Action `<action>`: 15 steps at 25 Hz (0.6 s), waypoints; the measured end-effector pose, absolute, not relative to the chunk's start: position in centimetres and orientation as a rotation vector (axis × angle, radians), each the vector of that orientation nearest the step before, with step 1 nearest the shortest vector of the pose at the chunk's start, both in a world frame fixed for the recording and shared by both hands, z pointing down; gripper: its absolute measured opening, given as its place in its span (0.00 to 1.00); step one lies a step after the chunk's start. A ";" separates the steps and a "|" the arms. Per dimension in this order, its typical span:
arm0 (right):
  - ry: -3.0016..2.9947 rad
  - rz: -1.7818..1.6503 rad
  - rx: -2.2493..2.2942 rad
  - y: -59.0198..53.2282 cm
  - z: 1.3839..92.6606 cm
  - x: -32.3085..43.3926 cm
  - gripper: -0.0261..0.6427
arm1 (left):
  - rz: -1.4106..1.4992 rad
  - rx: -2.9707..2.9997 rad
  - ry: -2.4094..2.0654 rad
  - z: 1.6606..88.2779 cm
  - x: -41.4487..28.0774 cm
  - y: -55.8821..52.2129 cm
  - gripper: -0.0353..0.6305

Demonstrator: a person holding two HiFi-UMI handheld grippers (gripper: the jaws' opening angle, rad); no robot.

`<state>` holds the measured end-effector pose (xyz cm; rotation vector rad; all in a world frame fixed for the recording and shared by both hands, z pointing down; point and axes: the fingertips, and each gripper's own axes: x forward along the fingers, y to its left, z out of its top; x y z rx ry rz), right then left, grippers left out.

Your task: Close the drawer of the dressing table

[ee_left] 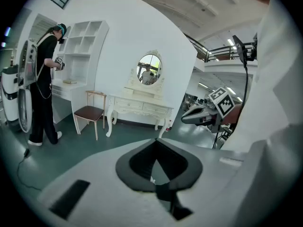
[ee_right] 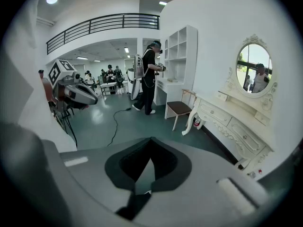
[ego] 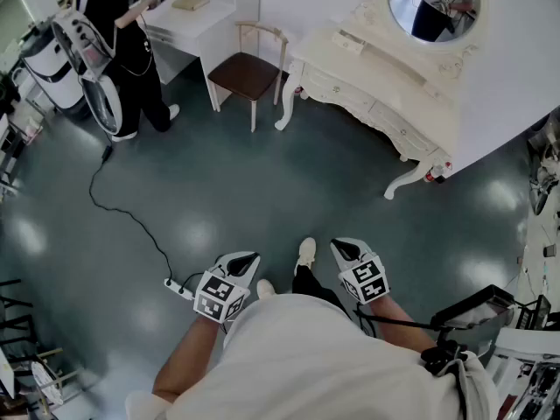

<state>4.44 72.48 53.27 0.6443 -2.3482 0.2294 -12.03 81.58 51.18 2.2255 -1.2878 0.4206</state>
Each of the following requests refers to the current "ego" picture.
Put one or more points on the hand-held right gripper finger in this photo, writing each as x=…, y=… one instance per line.
x=363, y=249
x=342, y=263

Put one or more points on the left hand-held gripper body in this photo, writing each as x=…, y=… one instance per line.
x=221, y=298

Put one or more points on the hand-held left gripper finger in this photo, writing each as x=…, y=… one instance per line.
x=223, y=263
x=250, y=276

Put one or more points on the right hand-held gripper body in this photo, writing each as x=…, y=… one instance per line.
x=365, y=280

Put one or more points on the white dressing table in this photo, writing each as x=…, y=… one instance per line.
x=385, y=72

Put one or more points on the white drawer with gold knob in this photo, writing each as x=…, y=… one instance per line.
x=347, y=42

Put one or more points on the person's right forearm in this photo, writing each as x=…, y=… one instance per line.
x=402, y=333

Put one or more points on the person's left forearm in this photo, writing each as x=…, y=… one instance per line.
x=188, y=357

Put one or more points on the white wooden desk drawer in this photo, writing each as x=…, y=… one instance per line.
x=337, y=90
x=400, y=129

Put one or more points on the person's left white shoe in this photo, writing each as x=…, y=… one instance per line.
x=264, y=289

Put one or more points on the person's white shoe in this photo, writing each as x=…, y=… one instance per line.
x=264, y=289
x=307, y=252

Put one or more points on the person's right white shoe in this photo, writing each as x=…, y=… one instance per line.
x=307, y=252

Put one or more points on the person's black trousers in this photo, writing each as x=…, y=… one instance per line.
x=310, y=284

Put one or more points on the white power strip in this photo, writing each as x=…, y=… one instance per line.
x=177, y=288

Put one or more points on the person's white shirt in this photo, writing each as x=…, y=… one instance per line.
x=306, y=357

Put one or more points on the red label plastic bottle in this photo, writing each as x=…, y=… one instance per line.
x=433, y=174

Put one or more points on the black screen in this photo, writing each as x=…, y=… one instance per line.
x=472, y=306

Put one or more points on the black power adapter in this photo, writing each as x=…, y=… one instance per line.
x=107, y=153

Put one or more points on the white work table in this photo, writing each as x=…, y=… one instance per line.
x=525, y=366

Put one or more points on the wooden chair with brown seat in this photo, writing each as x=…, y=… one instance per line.
x=242, y=74

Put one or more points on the grey metal equipment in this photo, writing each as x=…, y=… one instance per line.
x=544, y=169

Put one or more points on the black metal rack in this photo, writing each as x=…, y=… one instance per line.
x=17, y=322

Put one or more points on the metal shelf rack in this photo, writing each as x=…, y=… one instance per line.
x=11, y=147

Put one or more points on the plain white desk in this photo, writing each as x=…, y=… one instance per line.
x=188, y=20

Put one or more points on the oval white framed mirror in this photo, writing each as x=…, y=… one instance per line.
x=437, y=16

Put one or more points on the white rounded appliance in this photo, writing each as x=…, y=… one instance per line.
x=52, y=72

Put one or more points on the beige book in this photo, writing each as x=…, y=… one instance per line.
x=190, y=2

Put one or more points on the black chest mount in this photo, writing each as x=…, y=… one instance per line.
x=444, y=357

